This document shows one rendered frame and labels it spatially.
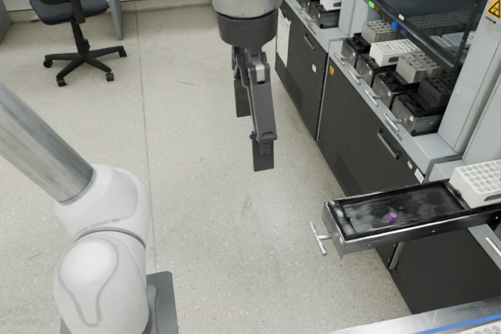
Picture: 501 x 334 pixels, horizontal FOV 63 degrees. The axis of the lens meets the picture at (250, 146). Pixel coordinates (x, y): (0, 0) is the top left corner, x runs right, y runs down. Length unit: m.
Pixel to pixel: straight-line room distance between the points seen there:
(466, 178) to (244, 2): 0.85
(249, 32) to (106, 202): 0.54
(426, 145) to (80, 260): 1.10
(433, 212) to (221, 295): 1.02
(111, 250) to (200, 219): 1.30
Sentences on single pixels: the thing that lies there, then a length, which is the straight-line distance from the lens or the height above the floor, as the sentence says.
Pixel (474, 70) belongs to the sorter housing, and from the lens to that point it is 1.36.
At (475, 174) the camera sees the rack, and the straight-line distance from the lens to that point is 1.23.
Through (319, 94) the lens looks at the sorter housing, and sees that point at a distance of 2.21.
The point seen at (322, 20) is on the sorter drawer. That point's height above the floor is 0.78.
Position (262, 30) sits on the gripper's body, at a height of 1.40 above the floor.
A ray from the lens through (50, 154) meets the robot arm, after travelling 0.87.
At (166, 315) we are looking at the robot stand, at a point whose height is 0.70.
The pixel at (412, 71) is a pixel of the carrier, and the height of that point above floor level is 0.87.
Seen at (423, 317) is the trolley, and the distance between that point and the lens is 0.96.
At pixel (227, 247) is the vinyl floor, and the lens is 1.99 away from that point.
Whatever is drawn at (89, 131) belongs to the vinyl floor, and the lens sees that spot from 2.78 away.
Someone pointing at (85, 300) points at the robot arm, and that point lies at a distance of 0.83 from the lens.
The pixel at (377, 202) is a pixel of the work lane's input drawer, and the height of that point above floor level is 0.80.
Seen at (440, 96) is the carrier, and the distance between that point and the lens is 1.47.
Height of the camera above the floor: 1.62
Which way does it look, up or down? 41 degrees down
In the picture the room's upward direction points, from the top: straight up
